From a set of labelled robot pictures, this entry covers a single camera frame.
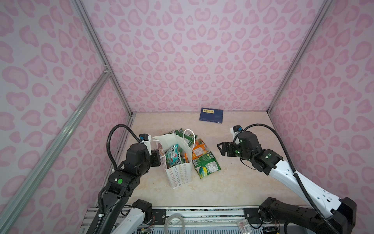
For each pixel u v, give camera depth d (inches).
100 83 32.6
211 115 46.5
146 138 23.2
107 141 17.8
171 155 30.7
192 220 28.4
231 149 26.1
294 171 18.2
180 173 28.2
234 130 26.7
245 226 27.1
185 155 32.1
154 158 23.9
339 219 14.5
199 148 37.5
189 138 39.6
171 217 27.6
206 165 34.7
